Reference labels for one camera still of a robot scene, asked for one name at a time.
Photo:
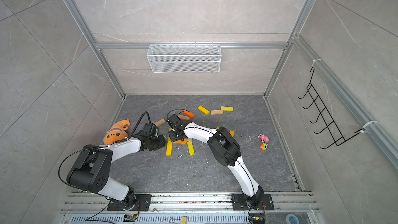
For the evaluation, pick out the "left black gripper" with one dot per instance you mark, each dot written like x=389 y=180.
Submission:
x=162 y=142

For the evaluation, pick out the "orange plush toy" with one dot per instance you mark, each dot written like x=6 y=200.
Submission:
x=117 y=132

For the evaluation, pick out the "small orange green toy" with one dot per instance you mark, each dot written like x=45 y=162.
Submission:
x=264 y=146

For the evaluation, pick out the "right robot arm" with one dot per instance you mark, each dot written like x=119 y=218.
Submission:
x=226 y=151

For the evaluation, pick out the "yellow block top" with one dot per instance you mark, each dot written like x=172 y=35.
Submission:
x=203 y=110

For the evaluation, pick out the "yellow-green block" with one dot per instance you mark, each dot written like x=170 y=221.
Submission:
x=190 y=148
x=227 y=109

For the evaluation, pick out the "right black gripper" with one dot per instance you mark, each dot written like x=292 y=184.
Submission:
x=174 y=138

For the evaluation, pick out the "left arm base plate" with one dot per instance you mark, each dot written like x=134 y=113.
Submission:
x=131 y=203

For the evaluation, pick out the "black wire hook rack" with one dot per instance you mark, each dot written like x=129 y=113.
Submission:
x=325 y=116

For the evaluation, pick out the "white wire mesh basket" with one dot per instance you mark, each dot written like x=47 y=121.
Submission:
x=184 y=58

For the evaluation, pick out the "tan block top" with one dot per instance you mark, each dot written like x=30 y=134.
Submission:
x=216 y=112

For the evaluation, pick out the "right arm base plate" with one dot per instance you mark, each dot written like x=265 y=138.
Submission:
x=241 y=202

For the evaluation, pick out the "orange block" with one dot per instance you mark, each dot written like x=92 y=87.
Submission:
x=189 y=114
x=181 y=141

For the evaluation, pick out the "pink pig toy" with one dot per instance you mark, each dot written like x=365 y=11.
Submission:
x=263 y=138

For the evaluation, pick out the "aluminium rail frame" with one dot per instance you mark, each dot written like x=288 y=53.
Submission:
x=192 y=208

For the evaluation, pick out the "yellow block bottom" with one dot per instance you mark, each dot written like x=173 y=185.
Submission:
x=169 y=148

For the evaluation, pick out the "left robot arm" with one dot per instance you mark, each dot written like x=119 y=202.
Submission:
x=91 y=170

